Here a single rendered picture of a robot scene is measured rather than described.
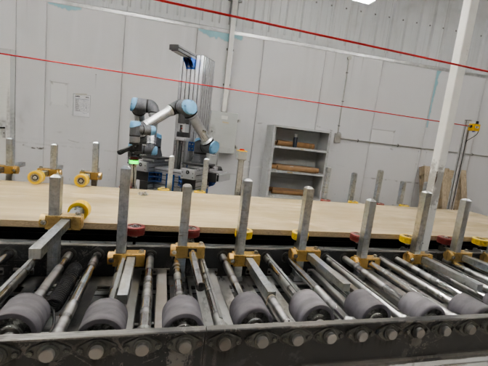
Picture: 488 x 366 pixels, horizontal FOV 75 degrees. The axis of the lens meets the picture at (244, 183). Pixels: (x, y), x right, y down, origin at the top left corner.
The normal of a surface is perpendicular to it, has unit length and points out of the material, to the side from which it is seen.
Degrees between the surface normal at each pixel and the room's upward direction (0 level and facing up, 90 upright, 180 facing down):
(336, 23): 90
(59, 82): 90
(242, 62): 90
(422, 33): 90
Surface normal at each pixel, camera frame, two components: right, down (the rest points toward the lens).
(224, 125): 0.17, 0.16
